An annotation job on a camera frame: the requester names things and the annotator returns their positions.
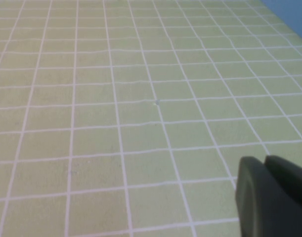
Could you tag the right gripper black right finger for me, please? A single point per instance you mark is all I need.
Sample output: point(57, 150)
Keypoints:
point(289, 175)

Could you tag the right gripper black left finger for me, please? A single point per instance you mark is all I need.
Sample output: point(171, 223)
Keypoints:
point(259, 202)

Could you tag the green checked tablecloth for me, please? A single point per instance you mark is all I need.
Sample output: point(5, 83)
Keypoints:
point(116, 111)

